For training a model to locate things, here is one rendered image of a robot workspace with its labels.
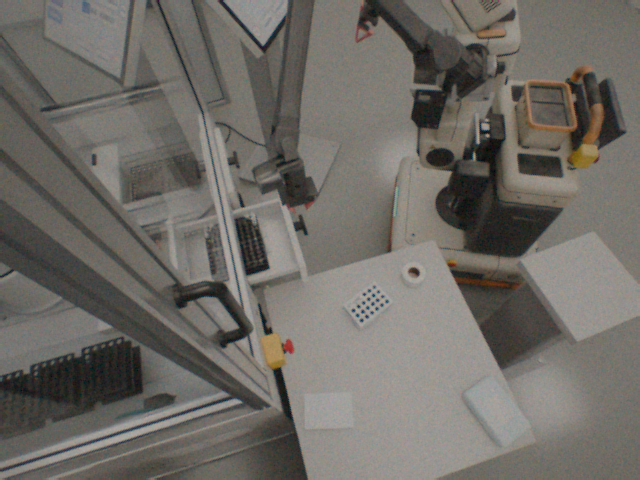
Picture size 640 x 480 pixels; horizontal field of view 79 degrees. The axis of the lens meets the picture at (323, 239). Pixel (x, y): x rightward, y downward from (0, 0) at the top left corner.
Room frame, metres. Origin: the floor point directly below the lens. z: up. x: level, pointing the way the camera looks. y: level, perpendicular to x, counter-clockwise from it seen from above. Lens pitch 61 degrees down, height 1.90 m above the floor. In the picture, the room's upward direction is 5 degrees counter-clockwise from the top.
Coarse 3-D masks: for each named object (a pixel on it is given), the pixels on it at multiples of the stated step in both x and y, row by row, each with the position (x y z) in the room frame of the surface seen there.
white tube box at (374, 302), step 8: (368, 288) 0.44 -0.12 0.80; (376, 288) 0.44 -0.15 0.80; (368, 296) 0.42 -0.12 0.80; (376, 296) 0.41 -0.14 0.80; (384, 296) 0.41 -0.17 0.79; (344, 304) 0.40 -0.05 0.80; (352, 304) 0.40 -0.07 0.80; (360, 304) 0.39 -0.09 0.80; (368, 304) 0.39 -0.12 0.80; (376, 304) 0.39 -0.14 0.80; (384, 304) 0.39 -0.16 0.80; (392, 304) 0.39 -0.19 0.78; (352, 312) 0.38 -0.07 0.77; (360, 312) 0.37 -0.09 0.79; (368, 312) 0.37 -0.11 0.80; (376, 312) 0.36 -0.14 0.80; (384, 312) 0.37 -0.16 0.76; (360, 320) 0.35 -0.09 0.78; (368, 320) 0.34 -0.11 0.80; (360, 328) 0.33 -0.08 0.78
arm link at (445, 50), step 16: (368, 0) 0.92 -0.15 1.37; (384, 0) 0.91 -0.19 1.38; (400, 0) 0.92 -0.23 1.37; (384, 16) 0.91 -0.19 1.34; (400, 16) 0.90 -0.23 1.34; (416, 16) 0.91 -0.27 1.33; (400, 32) 0.90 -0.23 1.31; (416, 32) 0.89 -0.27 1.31; (432, 32) 0.88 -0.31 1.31; (416, 48) 0.88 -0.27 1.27; (432, 48) 0.85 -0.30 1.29; (448, 48) 0.86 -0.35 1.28; (416, 64) 0.89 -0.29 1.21; (448, 64) 0.83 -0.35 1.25
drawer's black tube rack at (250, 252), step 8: (240, 224) 0.64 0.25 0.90; (248, 224) 0.64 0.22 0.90; (240, 232) 0.61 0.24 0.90; (248, 232) 0.61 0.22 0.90; (256, 232) 0.63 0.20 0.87; (240, 240) 0.60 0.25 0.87; (248, 240) 0.58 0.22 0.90; (248, 248) 0.58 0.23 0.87; (256, 248) 0.55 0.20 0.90; (264, 248) 0.57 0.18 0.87; (248, 256) 0.53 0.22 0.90; (256, 256) 0.55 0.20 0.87; (248, 264) 0.50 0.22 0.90; (256, 264) 0.50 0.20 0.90; (248, 272) 0.49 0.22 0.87
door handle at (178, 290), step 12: (180, 288) 0.16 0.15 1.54; (192, 288) 0.16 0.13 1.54; (204, 288) 0.16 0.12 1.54; (216, 288) 0.16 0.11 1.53; (228, 288) 0.17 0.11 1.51; (180, 300) 0.15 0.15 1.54; (192, 300) 0.15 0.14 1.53; (228, 300) 0.16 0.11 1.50; (228, 312) 0.16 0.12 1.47; (240, 312) 0.16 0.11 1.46; (240, 324) 0.16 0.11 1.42; (252, 324) 0.17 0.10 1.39; (228, 336) 0.16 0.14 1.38; (240, 336) 0.16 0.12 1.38
